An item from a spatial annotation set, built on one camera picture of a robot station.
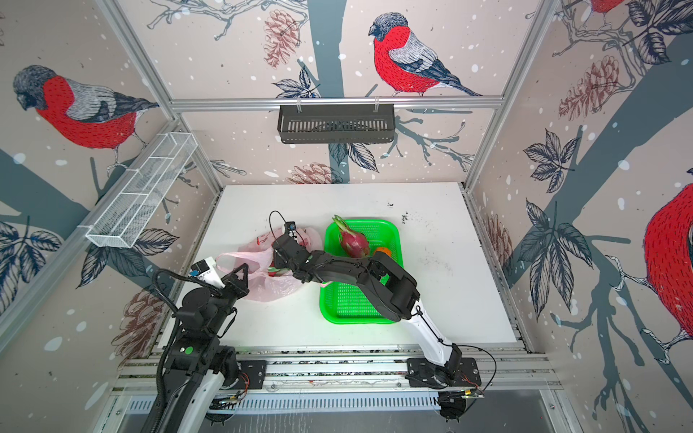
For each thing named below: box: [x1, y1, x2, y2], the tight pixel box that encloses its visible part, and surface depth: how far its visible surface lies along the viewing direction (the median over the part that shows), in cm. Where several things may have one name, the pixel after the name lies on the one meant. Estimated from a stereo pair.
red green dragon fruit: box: [332, 214, 370, 258], surface depth 96 cm
